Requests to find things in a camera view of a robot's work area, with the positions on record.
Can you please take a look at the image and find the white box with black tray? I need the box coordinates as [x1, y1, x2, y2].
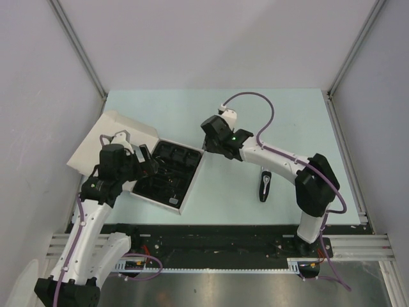
[67, 111, 204, 215]

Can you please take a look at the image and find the silver black hair clipper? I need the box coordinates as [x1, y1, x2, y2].
[258, 167, 272, 203]

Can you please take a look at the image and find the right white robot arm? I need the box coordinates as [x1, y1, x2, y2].
[201, 115, 340, 256]

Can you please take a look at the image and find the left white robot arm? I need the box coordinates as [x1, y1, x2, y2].
[35, 141, 158, 306]

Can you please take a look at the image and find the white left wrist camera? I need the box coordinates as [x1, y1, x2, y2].
[111, 130, 134, 153]

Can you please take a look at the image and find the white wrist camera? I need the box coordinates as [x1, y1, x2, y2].
[218, 108, 237, 130]
[111, 130, 134, 153]

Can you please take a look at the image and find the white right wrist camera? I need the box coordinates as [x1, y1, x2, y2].
[218, 108, 237, 130]

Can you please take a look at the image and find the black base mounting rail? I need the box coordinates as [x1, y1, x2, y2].
[101, 224, 333, 270]

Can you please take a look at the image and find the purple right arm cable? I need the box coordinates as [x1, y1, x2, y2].
[220, 91, 352, 292]

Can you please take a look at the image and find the aluminium frame rail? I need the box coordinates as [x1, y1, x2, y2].
[287, 235, 403, 269]

